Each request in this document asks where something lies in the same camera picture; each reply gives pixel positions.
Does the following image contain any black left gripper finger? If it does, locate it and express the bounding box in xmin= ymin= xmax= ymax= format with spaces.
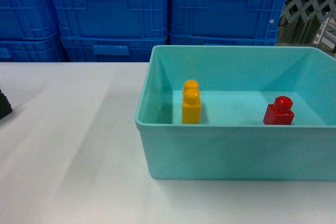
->
xmin=0 ymin=91 xmax=13 ymax=119

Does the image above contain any red toy block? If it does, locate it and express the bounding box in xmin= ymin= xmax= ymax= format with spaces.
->
xmin=263 ymin=95 xmax=295 ymax=125

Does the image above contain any yellow toy block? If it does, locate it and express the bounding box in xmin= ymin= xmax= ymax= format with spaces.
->
xmin=182 ymin=79 xmax=202 ymax=124

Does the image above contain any lower left blue crate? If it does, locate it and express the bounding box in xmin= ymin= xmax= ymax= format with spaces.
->
xmin=1 ymin=34 xmax=69 ymax=62

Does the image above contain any blue crate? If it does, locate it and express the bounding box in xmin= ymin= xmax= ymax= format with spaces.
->
xmin=1 ymin=0 xmax=59 ymax=40
xmin=61 ymin=36 xmax=168 ymax=62
xmin=52 ymin=0 xmax=167 ymax=39
xmin=1 ymin=34 xmax=69 ymax=62
xmin=170 ymin=0 xmax=285 ymax=39
xmin=170 ymin=35 xmax=278 ymax=46

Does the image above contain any lower middle blue crate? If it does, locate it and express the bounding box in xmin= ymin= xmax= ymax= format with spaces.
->
xmin=61 ymin=36 xmax=168 ymax=62

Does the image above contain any upper left blue crate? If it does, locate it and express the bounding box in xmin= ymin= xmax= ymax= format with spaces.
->
xmin=1 ymin=0 xmax=59 ymax=40

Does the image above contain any upper middle blue crate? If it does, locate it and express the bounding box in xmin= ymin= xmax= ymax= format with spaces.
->
xmin=52 ymin=0 xmax=167 ymax=39

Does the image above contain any lower right blue crate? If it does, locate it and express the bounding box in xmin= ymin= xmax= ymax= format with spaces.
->
xmin=170 ymin=35 xmax=278 ymax=46

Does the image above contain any upper right blue crate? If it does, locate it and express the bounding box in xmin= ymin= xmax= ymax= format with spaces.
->
xmin=170 ymin=0 xmax=285 ymax=39

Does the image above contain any teal plastic bin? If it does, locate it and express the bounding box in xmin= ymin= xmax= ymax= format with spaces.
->
xmin=135 ymin=46 xmax=335 ymax=180

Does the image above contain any expandable roller conveyor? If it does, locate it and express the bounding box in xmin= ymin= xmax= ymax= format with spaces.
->
xmin=281 ymin=0 xmax=335 ymax=24

